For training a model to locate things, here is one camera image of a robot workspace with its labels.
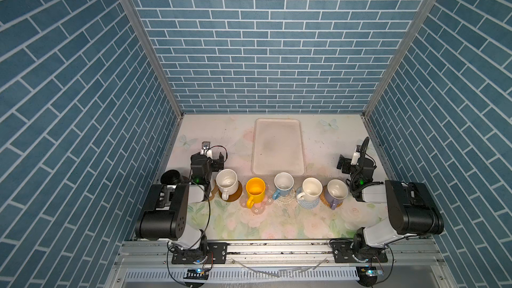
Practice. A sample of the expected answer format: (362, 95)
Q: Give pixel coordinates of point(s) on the tan rattan round coaster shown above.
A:
(323, 202)

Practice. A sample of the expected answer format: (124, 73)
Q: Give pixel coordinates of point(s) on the black mug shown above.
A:
(173, 177)

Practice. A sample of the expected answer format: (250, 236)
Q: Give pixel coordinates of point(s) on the blue woven round coaster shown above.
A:
(308, 204)

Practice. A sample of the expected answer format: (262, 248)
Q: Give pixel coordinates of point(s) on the aluminium corner post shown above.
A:
(138, 27)
(410, 34)

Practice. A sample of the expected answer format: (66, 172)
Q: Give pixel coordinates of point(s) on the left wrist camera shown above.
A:
(206, 149)

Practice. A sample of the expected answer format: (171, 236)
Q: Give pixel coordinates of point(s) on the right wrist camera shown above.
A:
(356, 156)

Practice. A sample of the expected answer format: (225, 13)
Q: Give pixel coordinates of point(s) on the circuit board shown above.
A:
(195, 278)
(368, 276)

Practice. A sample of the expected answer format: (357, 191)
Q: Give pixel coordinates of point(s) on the aluminium corner post right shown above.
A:
(410, 34)

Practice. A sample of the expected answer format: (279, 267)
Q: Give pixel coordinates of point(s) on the pink flower silicone coaster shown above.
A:
(257, 208)

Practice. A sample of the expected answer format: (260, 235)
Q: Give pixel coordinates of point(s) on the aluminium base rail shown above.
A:
(284, 253)

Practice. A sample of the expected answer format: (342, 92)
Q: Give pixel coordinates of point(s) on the multicolour woven round coaster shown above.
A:
(288, 198)

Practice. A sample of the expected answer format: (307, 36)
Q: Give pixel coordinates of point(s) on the blue floral mug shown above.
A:
(283, 183)

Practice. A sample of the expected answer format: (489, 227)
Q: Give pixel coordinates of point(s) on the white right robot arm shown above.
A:
(411, 210)

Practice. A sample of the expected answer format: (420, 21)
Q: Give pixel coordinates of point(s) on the purple mug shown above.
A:
(336, 192)

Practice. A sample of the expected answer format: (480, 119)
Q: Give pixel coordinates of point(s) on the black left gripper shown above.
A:
(214, 163)

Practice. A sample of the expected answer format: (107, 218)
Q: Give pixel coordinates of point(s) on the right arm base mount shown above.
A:
(346, 251)

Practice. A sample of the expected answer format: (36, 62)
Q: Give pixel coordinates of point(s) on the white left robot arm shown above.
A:
(164, 212)

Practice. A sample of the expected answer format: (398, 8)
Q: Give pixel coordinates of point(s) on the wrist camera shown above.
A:
(206, 149)
(356, 156)

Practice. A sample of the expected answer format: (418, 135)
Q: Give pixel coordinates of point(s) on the white vented strip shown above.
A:
(245, 275)

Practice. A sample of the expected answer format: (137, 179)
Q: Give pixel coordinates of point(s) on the aluminium corner post left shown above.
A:
(138, 27)

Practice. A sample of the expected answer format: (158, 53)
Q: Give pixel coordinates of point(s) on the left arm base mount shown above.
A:
(209, 252)

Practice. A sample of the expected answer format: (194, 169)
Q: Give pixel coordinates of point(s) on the white speckled mug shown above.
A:
(227, 182)

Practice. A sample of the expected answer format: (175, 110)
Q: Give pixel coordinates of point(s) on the glossy brown scratched coaster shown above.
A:
(236, 194)

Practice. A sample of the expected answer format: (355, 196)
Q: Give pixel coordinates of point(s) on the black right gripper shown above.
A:
(346, 169)

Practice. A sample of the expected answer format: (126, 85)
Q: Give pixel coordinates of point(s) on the yellow mug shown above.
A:
(255, 189)

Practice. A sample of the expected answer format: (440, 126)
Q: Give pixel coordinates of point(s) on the plain white mug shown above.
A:
(309, 191)

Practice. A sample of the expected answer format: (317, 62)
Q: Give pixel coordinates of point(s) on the beige serving tray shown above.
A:
(278, 147)

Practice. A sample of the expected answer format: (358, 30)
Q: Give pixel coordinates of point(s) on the left circuit board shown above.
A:
(195, 278)

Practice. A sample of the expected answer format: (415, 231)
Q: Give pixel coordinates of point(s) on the right circuit board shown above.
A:
(368, 276)

